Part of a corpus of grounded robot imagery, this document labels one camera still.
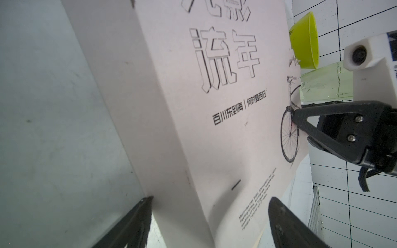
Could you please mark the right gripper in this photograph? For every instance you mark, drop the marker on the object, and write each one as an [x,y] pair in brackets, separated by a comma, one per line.
[359,132]

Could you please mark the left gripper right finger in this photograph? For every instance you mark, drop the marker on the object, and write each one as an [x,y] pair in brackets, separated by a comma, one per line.
[288,231]

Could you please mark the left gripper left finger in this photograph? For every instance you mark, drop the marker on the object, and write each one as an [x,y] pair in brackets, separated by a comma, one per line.
[132,230]

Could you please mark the clear green cup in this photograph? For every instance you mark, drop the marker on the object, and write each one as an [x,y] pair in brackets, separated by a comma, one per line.
[329,83]

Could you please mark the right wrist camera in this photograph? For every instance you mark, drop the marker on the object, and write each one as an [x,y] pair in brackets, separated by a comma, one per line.
[373,62]

